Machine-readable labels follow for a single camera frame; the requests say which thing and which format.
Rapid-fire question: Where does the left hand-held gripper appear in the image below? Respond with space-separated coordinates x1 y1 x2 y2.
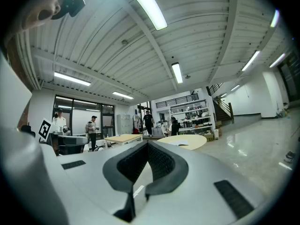
37 117 89 156

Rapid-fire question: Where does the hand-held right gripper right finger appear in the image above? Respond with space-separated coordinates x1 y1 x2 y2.
145 141 189 202

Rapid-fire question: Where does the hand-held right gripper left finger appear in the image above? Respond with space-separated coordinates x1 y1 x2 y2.
102 141 149 223

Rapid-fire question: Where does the white paper booklet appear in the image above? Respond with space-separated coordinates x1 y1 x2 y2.
168 139 189 147

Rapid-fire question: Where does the black framed glass partition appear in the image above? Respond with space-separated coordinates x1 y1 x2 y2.
53 94 116 137

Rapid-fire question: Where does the round wooden table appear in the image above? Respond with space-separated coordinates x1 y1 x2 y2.
156 134 208 151

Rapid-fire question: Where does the rectangular wooden table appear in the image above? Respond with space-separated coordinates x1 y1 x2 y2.
104 134 143 148

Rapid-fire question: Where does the brown cardboard box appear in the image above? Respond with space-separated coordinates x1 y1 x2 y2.
203 131 215 143

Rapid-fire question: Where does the grey locker cabinet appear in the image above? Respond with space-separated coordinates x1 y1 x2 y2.
116 113 134 136

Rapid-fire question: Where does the white shelving unit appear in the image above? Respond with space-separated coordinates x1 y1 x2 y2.
169 99 214 135

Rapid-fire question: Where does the long ceiling light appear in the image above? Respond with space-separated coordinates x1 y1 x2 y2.
122 0 168 31
171 62 184 84
112 90 135 100
54 71 92 87
241 51 261 72
269 53 286 68
270 9 280 28

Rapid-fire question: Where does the black mezzanine railing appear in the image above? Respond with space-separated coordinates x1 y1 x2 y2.
155 93 207 109

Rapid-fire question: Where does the staircase with black railing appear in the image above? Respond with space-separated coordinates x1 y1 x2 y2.
205 82 235 124

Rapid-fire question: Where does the person's head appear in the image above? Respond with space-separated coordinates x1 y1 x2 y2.
4 0 63 36

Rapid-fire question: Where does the black head camera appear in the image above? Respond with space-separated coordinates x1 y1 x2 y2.
51 0 86 21

